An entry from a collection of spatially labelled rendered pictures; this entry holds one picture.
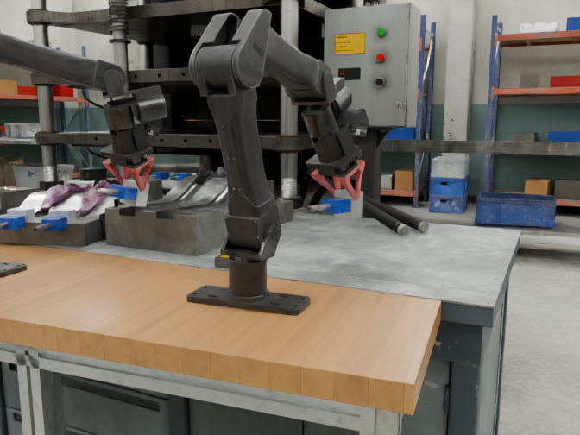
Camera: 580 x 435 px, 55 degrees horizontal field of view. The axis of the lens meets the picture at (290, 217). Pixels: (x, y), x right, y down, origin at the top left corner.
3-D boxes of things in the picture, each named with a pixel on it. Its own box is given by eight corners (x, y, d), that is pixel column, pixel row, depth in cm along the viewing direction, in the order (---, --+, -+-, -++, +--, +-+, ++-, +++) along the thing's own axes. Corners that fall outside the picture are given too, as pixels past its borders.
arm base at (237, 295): (204, 246, 98) (182, 255, 91) (312, 255, 91) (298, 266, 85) (204, 289, 99) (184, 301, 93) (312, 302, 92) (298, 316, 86)
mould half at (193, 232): (196, 256, 123) (195, 195, 120) (106, 244, 134) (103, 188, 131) (293, 220, 167) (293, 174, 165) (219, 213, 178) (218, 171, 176)
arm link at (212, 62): (251, 236, 98) (217, 43, 85) (284, 241, 94) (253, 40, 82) (230, 252, 93) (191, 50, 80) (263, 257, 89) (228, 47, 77)
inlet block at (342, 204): (318, 223, 107) (318, 196, 106) (299, 220, 111) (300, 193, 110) (362, 217, 116) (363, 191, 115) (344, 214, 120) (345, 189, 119)
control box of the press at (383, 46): (392, 428, 201) (407, -1, 176) (313, 410, 214) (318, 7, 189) (406, 401, 221) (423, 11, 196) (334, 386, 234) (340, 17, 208)
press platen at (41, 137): (304, 188, 188) (305, 135, 185) (32, 172, 243) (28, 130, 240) (376, 168, 262) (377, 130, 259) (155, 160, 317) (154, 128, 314)
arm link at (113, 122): (136, 122, 127) (131, 92, 123) (143, 130, 122) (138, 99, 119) (106, 129, 124) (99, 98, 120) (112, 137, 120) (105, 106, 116)
